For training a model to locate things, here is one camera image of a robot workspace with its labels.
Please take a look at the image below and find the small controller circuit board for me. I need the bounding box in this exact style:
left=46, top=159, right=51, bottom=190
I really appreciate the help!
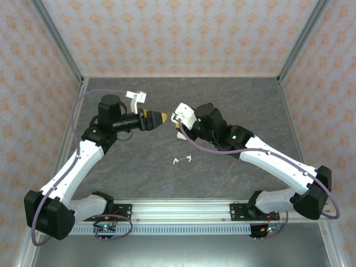
left=93, top=222, right=117, bottom=235
left=251, top=224, right=282, bottom=238

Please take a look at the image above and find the grey metal panel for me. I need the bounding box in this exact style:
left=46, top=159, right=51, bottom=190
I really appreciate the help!
left=29, top=235, right=339, bottom=267

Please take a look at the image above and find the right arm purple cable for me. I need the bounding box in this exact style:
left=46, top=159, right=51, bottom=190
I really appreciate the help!
left=177, top=119, right=340, bottom=220

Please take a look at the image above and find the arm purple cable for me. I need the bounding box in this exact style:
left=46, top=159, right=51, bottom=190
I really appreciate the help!
left=177, top=119, right=340, bottom=220
left=31, top=88, right=128, bottom=247

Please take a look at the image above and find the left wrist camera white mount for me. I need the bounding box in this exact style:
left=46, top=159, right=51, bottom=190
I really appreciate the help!
left=125, top=90, right=147, bottom=115

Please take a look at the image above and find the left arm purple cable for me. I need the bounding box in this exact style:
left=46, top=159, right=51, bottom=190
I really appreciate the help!
left=31, top=88, right=128, bottom=247

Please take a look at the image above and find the aluminium table side rail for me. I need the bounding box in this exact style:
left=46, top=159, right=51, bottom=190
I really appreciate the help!
left=278, top=78, right=344, bottom=267
left=13, top=77, right=90, bottom=267

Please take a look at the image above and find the aluminium table back rail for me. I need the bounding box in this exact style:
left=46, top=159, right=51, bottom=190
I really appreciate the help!
left=82, top=73, right=280, bottom=79

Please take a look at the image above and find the aluminium frame post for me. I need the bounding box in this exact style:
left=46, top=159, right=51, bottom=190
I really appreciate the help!
left=29, top=0, right=86, bottom=86
left=277, top=0, right=333, bottom=84

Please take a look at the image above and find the aluminium arm base rail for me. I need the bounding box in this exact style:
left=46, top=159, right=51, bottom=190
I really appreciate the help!
left=52, top=197, right=334, bottom=223

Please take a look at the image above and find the slotted white cable duct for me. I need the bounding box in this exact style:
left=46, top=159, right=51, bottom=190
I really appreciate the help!
left=60, top=224, right=253, bottom=236

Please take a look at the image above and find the thin controller cable loop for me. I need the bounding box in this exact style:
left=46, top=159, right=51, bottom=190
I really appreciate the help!
left=93, top=214, right=133, bottom=242
left=254, top=210, right=290, bottom=240

